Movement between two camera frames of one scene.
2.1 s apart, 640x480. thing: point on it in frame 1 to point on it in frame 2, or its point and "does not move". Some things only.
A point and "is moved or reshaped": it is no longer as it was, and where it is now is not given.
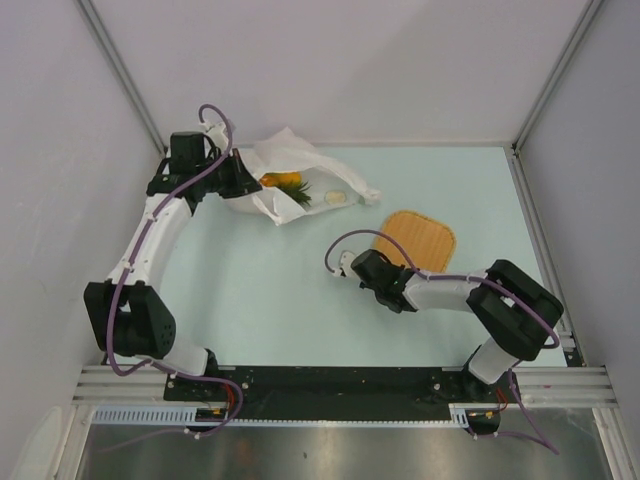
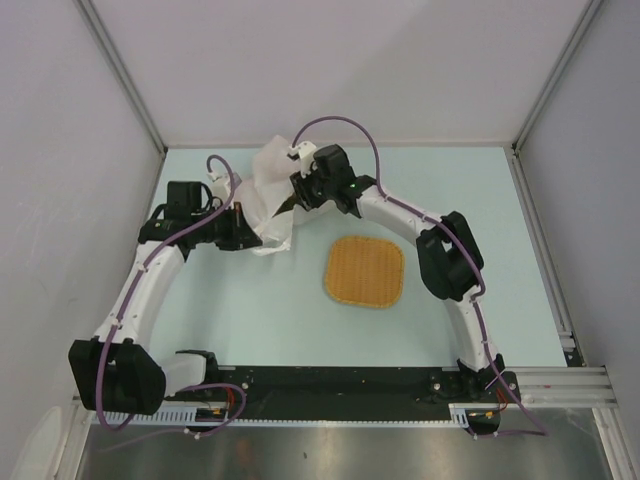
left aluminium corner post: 122,72 does not move
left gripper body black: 226,178 to 224,230
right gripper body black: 378,293 to 312,189
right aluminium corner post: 590,13 does not move
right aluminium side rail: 569,350 does not move
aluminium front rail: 539,386 does not move
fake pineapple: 296,191 is moved or reshaped
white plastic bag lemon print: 332,184 is moved or reshaped
